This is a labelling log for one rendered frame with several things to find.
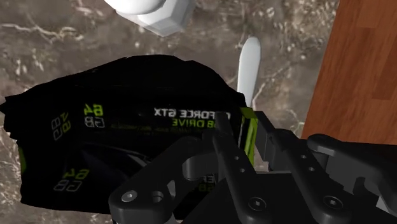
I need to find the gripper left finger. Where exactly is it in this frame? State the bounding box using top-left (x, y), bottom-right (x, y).
top-left (108, 111), bottom-right (274, 224)

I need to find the black box with green lettering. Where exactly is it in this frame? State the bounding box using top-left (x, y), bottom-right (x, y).
top-left (0, 55), bottom-right (259, 216)

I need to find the white flat utensil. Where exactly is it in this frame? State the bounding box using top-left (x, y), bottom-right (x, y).
top-left (237, 36), bottom-right (261, 108)

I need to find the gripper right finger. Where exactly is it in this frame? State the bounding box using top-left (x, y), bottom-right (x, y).
top-left (254, 111), bottom-right (397, 224)

